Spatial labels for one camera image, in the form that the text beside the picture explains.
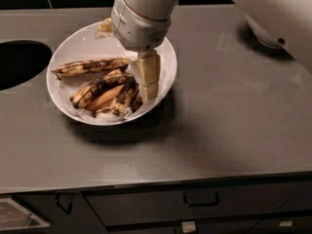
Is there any black cabinet handle left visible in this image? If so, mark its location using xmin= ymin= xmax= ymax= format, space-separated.
xmin=55 ymin=194 xmax=72 ymax=215

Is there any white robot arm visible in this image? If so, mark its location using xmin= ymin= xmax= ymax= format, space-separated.
xmin=96 ymin=0 xmax=312 ymax=69

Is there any right white drawer label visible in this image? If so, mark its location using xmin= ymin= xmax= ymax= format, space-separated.
xmin=279 ymin=220 xmax=293 ymax=227

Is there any black drawer handle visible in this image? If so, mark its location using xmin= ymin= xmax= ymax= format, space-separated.
xmin=182 ymin=192 xmax=219 ymax=208

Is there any large white bowl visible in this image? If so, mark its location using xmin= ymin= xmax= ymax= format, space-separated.
xmin=47 ymin=22 xmax=176 ymax=126

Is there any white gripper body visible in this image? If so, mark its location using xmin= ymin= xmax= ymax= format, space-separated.
xmin=111 ymin=0 xmax=171 ymax=52

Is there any orange unspotted banana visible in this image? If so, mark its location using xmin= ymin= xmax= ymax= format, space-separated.
xmin=85 ymin=85 xmax=123 ymax=111

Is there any small white drawer label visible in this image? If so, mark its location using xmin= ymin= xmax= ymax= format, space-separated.
xmin=181 ymin=221 xmax=197 ymax=234

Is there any dark round sink hole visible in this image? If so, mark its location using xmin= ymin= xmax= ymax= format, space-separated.
xmin=0 ymin=40 xmax=52 ymax=91

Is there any dark drawer front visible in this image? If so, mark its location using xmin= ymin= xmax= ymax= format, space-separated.
xmin=86 ymin=181 xmax=312 ymax=227

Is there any right dark banana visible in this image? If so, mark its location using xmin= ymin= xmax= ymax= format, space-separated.
xmin=130 ymin=93 xmax=142 ymax=113

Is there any spotted banana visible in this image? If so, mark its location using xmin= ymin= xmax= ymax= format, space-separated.
xmin=109 ymin=77 xmax=138 ymax=116
xmin=53 ymin=57 xmax=131 ymax=79
xmin=70 ymin=69 xmax=133 ymax=109

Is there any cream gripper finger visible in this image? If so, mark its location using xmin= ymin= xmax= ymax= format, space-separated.
xmin=95 ymin=18 xmax=114 ymax=39
xmin=136 ymin=50 xmax=161 ymax=101

